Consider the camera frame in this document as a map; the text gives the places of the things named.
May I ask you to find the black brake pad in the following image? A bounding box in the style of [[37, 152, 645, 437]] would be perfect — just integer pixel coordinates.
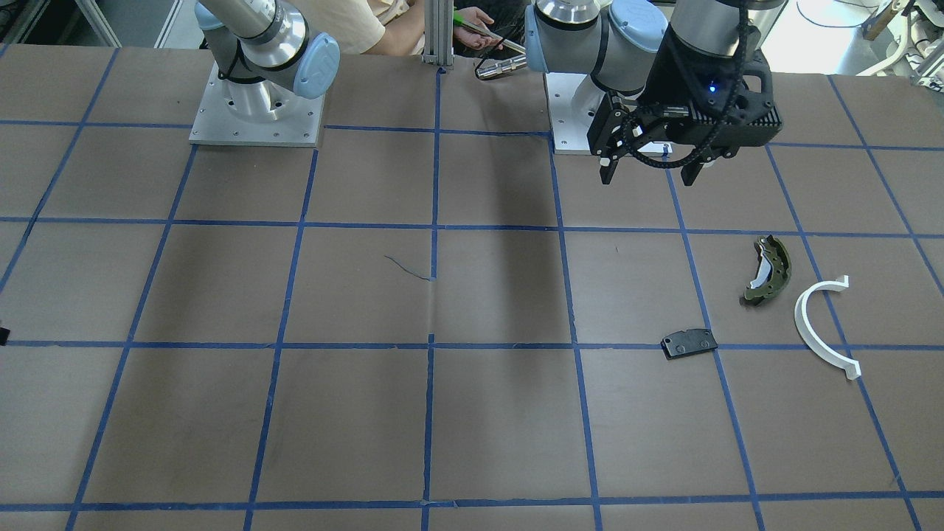
[[660, 328, 718, 360]]

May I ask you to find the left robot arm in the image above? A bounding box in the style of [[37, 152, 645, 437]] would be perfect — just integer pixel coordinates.
[[524, 1, 783, 186]]

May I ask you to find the green brake shoe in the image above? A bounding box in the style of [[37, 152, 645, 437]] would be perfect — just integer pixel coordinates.
[[740, 235, 792, 307]]

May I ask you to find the seated person beige shirt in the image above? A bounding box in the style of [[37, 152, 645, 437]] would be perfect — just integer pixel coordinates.
[[293, 1, 526, 57]]

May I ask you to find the silver handheld tool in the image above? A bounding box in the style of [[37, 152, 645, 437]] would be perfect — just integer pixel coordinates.
[[474, 54, 528, 81]]

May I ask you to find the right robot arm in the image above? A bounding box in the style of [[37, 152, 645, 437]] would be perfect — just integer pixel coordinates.
[[193, 1, 341, 100]]

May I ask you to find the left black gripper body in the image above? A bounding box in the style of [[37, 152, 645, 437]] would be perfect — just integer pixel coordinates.
[[634, 29, 783, 158]]

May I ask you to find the white curved plastic bracket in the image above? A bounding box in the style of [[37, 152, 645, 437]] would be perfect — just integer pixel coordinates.
[[794, 275, 862, 381]]

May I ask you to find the aluminium frame post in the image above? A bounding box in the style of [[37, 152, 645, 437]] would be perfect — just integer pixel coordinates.
[[421, 0, 455, 70]]

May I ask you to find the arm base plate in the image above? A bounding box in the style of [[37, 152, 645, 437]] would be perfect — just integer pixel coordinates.
[[545, 73, 604, 155], [189, 65, 326, 148]]

